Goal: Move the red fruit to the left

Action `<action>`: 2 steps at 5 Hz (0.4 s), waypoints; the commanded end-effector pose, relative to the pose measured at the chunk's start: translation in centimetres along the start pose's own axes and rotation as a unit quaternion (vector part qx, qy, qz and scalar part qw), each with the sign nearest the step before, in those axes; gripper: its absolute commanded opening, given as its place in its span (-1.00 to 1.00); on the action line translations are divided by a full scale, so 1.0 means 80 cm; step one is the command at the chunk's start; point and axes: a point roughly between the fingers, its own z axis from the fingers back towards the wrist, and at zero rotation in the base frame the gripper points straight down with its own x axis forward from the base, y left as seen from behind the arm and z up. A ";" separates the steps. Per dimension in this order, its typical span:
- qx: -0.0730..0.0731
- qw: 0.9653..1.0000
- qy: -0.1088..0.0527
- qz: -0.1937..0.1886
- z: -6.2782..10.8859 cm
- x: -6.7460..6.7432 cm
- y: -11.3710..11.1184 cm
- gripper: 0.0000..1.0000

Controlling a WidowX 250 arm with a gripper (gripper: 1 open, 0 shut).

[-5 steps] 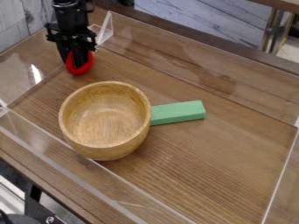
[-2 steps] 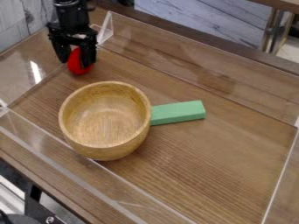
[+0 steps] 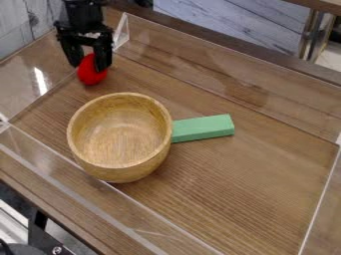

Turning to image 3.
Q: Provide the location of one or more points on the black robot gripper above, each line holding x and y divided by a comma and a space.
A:
82, 19

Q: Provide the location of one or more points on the red felt strawberry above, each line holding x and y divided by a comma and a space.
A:
87, 74

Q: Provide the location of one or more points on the wooden bowl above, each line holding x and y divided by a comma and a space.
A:
119, 136

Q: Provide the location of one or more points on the green rectangular block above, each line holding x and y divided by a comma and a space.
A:
202, 128

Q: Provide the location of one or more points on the black table leg clamp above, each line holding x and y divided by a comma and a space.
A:
40, 239

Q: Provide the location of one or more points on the clear acrylic corner bracket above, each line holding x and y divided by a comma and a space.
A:
122, 33

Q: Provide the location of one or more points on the wooden furniture frame background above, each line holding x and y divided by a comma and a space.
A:
324, 12

